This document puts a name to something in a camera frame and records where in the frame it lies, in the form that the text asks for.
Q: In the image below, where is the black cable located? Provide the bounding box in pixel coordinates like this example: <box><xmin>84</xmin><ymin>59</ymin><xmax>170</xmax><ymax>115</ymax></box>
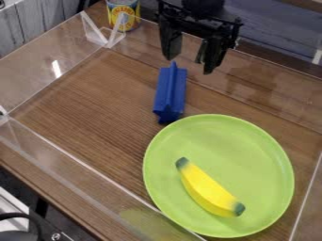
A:
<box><xmin>0</xmin><ymin>212</ymin><xmax>45</xmax><ymax>241</ymax></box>

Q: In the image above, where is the blue star-shaped block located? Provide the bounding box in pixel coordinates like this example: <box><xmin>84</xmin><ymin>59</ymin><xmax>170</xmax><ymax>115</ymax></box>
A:
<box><xmin>152</xmin><ymin>61</ymin><xmax>187</xmax><ymax>123</ymax></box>

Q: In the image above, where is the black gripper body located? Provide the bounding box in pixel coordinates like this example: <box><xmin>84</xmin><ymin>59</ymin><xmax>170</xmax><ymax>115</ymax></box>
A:
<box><xmin>158</xmin><ymin>0</ymin><xmax>243</xmax><ymax>49</ymax></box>

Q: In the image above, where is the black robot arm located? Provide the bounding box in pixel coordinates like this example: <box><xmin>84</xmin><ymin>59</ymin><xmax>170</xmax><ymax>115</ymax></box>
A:
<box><xmin>156</xmin><ymin>0</ymin><xmax>243</xmax><ymax>74</ymax></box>

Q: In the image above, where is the clear acrylic corner bracket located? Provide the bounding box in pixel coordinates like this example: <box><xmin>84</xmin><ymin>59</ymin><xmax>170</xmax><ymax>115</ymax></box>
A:
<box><xmin>80</xmin><ymin>11</ymin><xmax>126</xmax><ymax>49</ymax></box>

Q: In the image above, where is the green plate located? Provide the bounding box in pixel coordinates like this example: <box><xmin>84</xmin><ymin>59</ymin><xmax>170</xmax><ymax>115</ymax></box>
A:
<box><xmin>142</xmin><ymin>114</ymin><xmax>295</xmax><ymax>239</ymax></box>

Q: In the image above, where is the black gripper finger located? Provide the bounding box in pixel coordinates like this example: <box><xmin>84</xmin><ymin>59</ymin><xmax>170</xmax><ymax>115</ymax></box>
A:
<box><xmin>159</xmin><ymin>19</ymin><xmax>183</xmax><ymax>60</ymax></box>
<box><xmin>195</xmin><ymin>36</ymin><xmax>226</xmax><ymax>74</ymax></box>

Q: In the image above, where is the yellow printed can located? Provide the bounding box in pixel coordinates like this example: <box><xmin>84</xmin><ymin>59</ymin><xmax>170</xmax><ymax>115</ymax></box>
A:
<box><xmin>106</xmin><ymin>0</ymin><xmax>140</xmax><ymax>32</ymax></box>

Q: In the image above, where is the yellow toy banana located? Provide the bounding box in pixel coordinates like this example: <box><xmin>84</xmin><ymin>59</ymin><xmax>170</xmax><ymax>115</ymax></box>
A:
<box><xmin>175</xmin><ymin>157</ymin><xmax>246</xmax><ymax>217</ymax></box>

